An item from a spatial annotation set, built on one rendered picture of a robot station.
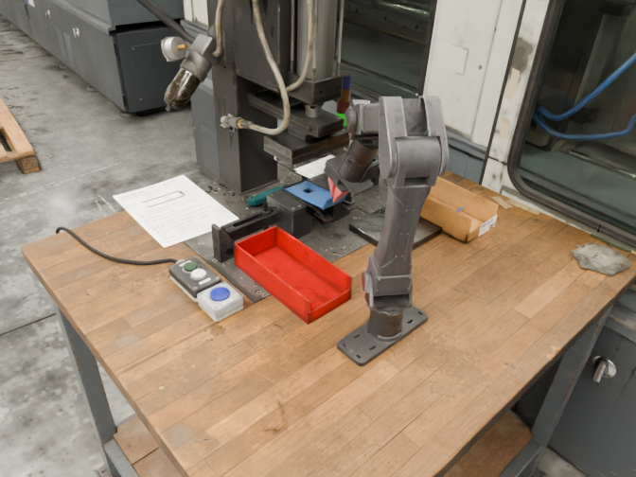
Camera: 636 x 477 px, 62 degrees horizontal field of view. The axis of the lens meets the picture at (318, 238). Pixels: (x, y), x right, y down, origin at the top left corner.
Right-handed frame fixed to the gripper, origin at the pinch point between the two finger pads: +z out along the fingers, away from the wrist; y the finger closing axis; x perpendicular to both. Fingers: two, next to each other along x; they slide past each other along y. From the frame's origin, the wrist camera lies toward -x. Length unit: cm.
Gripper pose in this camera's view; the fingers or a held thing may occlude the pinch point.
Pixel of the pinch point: (335, 198)
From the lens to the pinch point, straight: 122.8
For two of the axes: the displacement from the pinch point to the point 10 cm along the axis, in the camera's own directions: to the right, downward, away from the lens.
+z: -3.3, 5.7, 7.6
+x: -7.4, 3.5, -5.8
